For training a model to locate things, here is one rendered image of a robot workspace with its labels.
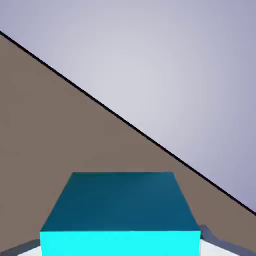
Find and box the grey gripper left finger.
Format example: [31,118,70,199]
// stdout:
[0,239,42,256]

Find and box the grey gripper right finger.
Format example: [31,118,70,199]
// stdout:
[199,224,256,256]

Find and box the small cyan cube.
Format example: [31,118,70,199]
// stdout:
[39,171,202,256]

